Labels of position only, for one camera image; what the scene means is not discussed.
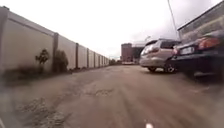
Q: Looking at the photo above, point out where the silver car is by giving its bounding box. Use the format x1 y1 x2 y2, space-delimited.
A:
138 38 182 74

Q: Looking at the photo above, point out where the dark car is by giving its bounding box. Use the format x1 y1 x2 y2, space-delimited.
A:
170 29 224 80

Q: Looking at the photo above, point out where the small bush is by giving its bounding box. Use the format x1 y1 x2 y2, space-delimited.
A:
53 49 70 74
35 48 50 74

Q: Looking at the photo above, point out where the cracked brown asphalt road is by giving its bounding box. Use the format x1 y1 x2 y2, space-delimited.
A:
0 64 224 128

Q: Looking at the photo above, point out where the grey building with dark roof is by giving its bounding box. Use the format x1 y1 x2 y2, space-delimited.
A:
177 0 224 43

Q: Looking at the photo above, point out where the building with red round tower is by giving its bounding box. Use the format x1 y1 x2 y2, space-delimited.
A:
120 42 146 65

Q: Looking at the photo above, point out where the robot's own part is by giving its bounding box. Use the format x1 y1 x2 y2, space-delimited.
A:
145 122 155 128

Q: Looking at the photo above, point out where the pole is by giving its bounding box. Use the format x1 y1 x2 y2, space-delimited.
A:
166 0 180 40

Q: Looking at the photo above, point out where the long pale concrete wall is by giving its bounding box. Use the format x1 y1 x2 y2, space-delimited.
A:
0 5 111 76

